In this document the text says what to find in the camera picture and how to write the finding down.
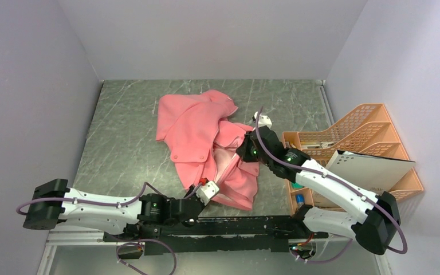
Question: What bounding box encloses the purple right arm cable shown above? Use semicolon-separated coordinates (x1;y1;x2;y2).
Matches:
254;107;408;265

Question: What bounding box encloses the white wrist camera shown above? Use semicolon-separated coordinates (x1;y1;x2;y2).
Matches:
195;178;219;205
253;112;273;129

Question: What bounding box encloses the white folder in organizer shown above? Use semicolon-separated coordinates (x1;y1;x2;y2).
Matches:
326;150;415;194

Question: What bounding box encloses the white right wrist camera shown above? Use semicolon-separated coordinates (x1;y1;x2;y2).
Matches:
253;112;273;129

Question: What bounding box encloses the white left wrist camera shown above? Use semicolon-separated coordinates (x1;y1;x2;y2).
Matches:
195;178;219;205

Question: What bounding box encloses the blue capped item in organizer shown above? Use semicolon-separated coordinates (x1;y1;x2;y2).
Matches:
295;194;305;207

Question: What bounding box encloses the orange plastic desk organizer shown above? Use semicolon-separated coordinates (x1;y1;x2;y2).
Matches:
282;104;424;202

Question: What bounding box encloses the green eraser in organizer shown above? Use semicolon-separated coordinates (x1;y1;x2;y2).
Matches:
290;183;304;190

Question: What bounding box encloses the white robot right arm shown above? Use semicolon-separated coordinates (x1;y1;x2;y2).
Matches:
236;126;408;255

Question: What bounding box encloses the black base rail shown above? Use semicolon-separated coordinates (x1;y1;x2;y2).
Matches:
103;215;328;256

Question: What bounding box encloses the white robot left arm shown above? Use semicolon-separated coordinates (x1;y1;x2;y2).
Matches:
16;178;216;241

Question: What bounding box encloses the pink zip-up jacket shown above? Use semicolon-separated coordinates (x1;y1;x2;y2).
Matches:
156;90;260;210

